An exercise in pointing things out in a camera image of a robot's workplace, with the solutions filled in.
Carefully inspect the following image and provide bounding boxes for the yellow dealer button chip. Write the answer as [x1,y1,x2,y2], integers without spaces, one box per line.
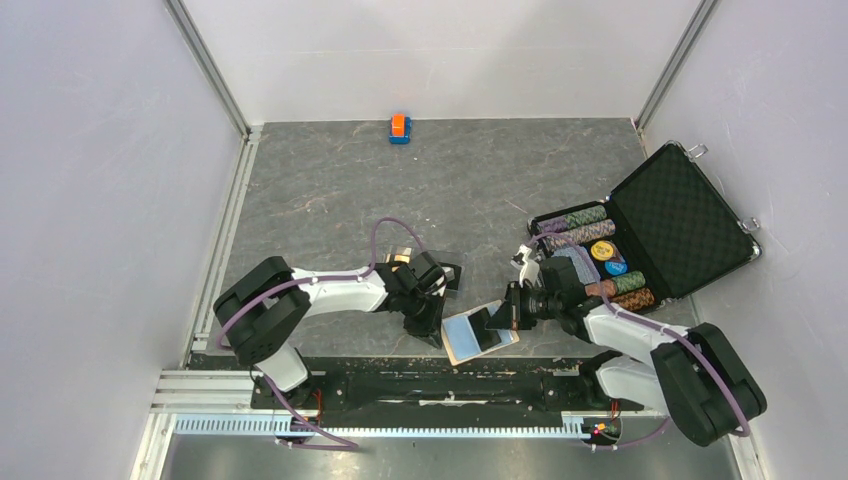
[589,240,618,262]

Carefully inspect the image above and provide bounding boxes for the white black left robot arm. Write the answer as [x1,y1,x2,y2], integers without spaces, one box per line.
[213,252,457,408]

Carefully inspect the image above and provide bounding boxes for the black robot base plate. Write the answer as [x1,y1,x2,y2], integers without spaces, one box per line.
[284,357,642,427]

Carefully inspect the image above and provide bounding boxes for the green blue poker chip stack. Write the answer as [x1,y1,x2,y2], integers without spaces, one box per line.
[535,205,607,233]

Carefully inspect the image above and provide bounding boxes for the aluminium frame post right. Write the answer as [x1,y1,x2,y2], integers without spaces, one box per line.
[633,0,720,136]

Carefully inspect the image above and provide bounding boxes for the aluminium frame post left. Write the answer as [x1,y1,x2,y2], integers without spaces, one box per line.
[163,0,252,139]

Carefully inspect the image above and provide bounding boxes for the clear acrylic card box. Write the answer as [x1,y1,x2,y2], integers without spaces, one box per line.
[388,245,468,298]

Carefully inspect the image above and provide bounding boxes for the aluminium frame post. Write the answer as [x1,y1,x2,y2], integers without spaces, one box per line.
[163,0,252,139]
[633,0,720,136]

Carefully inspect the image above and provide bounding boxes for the orange and blue toy car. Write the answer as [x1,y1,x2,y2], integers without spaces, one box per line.
[388,113,412,145]

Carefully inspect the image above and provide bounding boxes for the blue round chip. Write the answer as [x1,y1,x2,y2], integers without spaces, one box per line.
[604,258,629,276]

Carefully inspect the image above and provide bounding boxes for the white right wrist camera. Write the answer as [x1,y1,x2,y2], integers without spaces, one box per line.
[510,244,540,286]

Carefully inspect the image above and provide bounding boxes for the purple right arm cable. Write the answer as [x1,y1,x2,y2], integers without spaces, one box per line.
[526,231,753,452]

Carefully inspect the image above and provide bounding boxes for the blue patterned playing card deck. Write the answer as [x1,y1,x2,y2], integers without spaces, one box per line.
[553,246,602,285]

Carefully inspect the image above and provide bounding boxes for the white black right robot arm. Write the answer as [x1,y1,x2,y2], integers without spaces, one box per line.
[487,254,768,446]

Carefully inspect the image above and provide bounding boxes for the black poker chip case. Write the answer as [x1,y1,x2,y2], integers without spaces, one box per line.
[527,141,762,312]

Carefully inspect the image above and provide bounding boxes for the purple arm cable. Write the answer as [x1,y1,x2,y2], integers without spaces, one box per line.
[217,216,429,452]
[526,231,753,452]

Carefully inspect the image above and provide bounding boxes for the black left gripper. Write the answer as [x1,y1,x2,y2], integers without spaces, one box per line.
[401,288,446,349]

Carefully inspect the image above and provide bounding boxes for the black and yellow credit cards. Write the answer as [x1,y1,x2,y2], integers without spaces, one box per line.
[386,246,465,296]

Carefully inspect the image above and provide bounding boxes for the white slotted cable duct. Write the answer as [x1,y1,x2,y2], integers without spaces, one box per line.
[173,414,619,440]

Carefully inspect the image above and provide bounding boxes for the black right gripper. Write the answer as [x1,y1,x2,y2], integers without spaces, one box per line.
[485,281,561,330]

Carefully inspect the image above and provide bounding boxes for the beige leather card holder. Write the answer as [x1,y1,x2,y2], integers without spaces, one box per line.
[441,300,520,366]

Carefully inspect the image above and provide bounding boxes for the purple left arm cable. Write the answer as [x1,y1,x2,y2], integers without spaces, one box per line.
[217,216,429,452]

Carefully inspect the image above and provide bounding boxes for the purple poker chip stack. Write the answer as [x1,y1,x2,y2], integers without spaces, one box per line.
[540,219,616,251]

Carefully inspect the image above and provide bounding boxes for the brown poker chip stack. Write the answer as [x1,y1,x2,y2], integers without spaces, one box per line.
[584,271,657,312]

